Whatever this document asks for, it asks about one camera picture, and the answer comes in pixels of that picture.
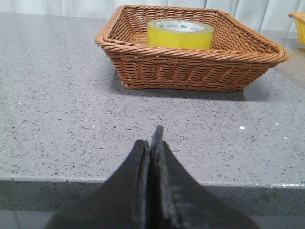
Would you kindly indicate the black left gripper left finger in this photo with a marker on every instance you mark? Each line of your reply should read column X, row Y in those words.
column 119, row 203

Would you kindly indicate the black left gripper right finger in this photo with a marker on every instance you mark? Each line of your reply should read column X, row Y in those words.
column 179, row 202

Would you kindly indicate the brown wicker basket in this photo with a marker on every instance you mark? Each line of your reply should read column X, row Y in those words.
column 238, row 54

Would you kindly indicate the white curtain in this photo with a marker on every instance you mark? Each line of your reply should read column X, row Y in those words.
column 267, row 15

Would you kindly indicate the yellow wicker basket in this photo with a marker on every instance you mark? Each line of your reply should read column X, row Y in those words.
column 299, row 19

